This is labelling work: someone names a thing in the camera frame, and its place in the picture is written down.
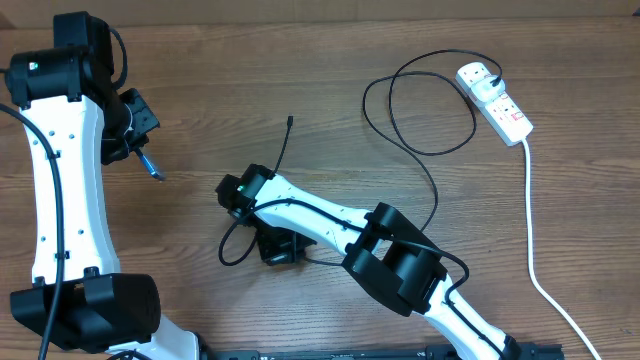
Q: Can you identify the white power strip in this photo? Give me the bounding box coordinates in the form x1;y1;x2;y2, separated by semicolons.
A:
456;62;533;146

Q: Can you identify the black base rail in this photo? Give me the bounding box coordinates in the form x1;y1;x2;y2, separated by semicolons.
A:
213;343;565;360

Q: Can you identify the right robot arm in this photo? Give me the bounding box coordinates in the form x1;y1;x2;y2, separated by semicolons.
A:
216;164;522;359

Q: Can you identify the blue Galaxy smartphone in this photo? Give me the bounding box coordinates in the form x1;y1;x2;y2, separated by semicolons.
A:
135;148;166;181

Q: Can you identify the white power strip cord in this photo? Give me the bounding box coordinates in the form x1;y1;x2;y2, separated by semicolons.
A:
520;139;604;360

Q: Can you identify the white charger plug adapter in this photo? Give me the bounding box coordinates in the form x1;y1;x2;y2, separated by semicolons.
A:
470;75;506;107

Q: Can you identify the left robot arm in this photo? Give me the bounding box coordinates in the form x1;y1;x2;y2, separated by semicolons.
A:
3;12;210;360

